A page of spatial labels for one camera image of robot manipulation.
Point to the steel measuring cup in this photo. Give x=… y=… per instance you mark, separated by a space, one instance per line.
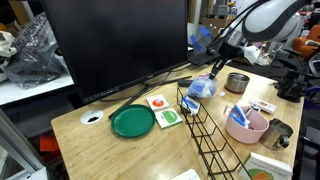
x=277 y=135

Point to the white card orange circle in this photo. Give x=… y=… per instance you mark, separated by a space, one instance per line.
x=157 y=102

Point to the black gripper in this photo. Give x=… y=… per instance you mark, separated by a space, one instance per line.
x=227 y=52

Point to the green plastic plate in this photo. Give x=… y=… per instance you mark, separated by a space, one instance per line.
x=133 y=121

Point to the white desk grommet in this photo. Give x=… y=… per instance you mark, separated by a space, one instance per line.
x=91 y=116

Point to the black wire rack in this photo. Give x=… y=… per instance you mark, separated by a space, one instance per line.
x=220 y=159

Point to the black clamp stand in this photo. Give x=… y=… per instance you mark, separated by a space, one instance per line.
x=292 y=85

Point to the grey plastic bag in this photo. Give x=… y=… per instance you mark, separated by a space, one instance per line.
x=35 y=62

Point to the black computer monitor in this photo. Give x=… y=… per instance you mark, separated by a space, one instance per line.
x=111 y=45

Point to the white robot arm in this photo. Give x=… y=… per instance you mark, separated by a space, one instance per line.
x=259 y=20

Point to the white blue utensil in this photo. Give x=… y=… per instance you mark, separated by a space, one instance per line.
x=241 y=115

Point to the metal spoon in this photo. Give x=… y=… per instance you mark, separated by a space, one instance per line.
x=252 y=107

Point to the small sticker label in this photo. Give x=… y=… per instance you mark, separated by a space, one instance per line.
x=221 y=93

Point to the white blue card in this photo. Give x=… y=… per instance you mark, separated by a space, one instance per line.
x=190 y=104

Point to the white paper corner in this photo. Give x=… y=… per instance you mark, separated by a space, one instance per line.
x=190 y=174

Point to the silver metal bowl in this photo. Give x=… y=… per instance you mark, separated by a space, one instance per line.
x=236 y=82

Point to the white card green circle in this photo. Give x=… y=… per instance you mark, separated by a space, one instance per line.
x=167 y=118

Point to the blue marshmallow bag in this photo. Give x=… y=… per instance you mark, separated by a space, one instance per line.
x=203 y=86

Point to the orange chair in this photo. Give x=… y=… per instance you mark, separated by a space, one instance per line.
x=307 y=45

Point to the pink plastic cup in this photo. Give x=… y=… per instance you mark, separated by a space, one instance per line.
x=248 y=132

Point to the vegetables book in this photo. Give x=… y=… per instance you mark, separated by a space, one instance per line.
x=259 y=167

